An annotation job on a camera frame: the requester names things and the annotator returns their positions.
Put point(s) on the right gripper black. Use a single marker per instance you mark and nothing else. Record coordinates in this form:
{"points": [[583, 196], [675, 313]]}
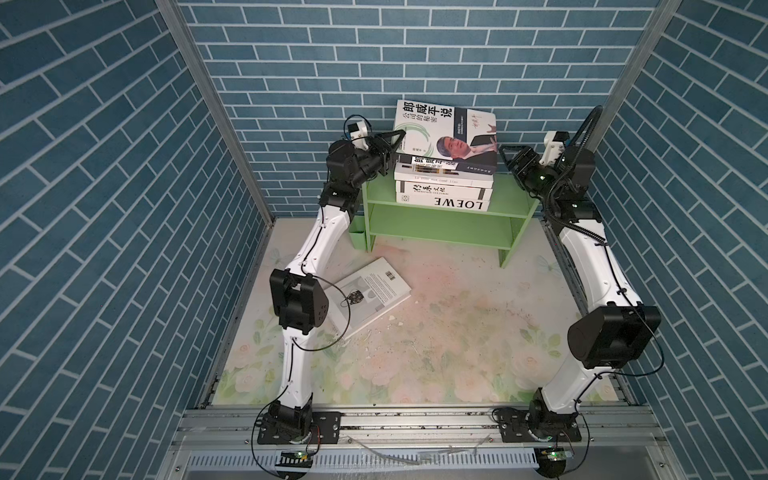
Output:
{"points": [[527, 154]]}

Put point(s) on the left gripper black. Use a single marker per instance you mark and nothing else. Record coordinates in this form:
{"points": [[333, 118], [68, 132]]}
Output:
{"points": [[380, 152]]}

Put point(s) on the white booklet with brown bars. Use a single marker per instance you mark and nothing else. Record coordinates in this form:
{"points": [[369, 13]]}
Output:
{"points": [[429, 174]]}

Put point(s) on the white-backed heritage culture book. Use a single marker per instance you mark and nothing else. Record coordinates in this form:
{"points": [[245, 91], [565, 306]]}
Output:
{"points": [[444, 190]]}

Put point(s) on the Chinese book with man portrait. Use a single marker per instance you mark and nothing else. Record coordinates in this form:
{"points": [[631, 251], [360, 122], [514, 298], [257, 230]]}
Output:
{"points": [[448, 138]]}

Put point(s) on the white Loewe Foundation book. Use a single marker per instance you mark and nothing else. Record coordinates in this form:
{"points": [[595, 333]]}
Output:
{"points": [[443, 201]]}

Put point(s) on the white magazine with handbag photo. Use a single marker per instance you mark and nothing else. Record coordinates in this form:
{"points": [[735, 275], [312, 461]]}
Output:
{"points": [[364, 296]]}

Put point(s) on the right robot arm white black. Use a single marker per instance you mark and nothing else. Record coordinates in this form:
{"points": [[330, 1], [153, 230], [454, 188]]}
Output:
{"points": [[617, 326]]}

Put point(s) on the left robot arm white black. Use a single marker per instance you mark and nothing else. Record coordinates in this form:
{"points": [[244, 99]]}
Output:
{"points": [[298, 297]]}

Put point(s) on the green two-tier shelf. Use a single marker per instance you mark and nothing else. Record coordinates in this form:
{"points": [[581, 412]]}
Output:
{"points": [[500, 227]]}

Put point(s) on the right circuit board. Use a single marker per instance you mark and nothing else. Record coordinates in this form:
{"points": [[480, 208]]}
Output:
{"points": [[551, 457]]}

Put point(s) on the circuit board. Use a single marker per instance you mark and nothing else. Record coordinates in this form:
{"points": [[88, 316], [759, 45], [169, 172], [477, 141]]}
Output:
{"points": [[551, 457], [292, 460]]}

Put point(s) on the left circuit board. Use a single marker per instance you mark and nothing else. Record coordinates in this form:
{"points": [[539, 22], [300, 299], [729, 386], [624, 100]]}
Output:
{"points": [[292, 460]]}

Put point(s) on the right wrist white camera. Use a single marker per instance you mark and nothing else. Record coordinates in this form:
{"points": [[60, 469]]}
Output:
{"points": [[555, 143]]}

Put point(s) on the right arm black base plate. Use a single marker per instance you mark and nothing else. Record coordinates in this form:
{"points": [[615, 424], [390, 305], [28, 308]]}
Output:
{"points": [[540, 427]]}

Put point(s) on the aluminium front rail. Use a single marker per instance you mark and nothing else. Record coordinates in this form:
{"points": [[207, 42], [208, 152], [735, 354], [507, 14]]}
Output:
{"points": [[610, 425]]}

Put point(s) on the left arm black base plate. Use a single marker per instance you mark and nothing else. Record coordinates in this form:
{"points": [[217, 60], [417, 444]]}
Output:
{"points": [[283, 427]]}

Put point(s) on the white slotted cable duct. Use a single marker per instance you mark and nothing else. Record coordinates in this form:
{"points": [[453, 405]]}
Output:
{"points": [[359, 460]]}

